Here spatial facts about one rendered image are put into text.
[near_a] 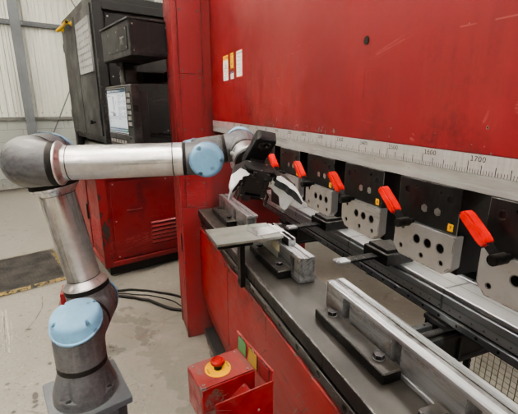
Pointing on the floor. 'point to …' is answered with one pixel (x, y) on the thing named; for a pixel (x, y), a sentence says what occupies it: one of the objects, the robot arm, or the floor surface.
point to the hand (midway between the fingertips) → (269, 195)
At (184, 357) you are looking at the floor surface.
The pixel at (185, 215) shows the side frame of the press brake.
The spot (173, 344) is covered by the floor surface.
